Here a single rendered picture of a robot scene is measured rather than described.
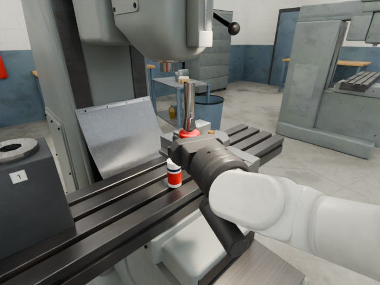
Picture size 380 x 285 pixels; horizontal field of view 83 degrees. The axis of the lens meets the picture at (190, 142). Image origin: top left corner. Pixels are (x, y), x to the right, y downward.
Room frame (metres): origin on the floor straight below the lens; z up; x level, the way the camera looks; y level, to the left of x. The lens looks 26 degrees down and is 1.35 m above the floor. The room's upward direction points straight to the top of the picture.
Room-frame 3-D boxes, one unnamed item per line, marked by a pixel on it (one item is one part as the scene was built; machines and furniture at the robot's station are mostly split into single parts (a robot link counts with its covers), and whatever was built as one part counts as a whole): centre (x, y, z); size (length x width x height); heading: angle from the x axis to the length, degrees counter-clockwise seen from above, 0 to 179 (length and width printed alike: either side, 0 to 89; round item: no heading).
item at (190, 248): (0.59, 0.05, 0.82); 0.50 x 0.35 x 0.12; 42
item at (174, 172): (0.52, 0.05, 1.02); 0.04 x 0.04 x 0.11
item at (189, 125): (0.45, 0.00, 1.22); 0.03 x 0.03 x 0.11
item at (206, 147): (0.37, -0.03, 1.13); 0.13 x 0.12 x 0.10; 112
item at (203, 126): (0.66, -0.03, 1.08); 0.06 x 0.05 x 0.06; 133
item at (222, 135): (0.62, -0.07, 1.05); 0.12 x 0.06 x 0.04; 133
